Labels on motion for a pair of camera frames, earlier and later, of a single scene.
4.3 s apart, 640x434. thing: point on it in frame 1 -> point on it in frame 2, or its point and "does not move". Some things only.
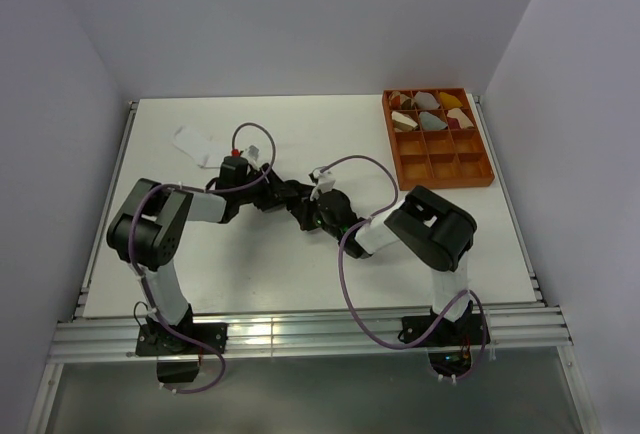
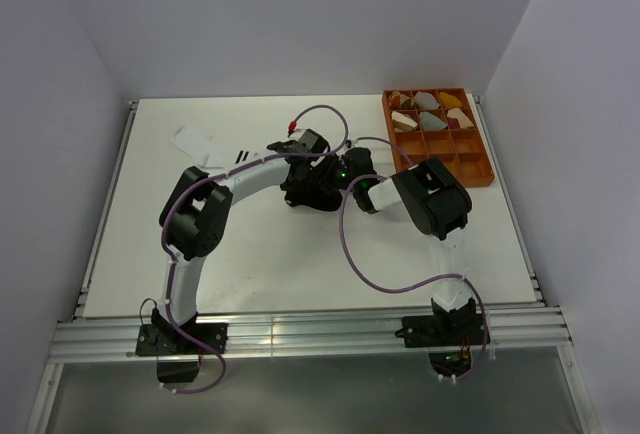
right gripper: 305,220 -> 333,162
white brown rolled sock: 403,122 does not move
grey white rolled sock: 425,100 does not move
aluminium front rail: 265,336 does not move
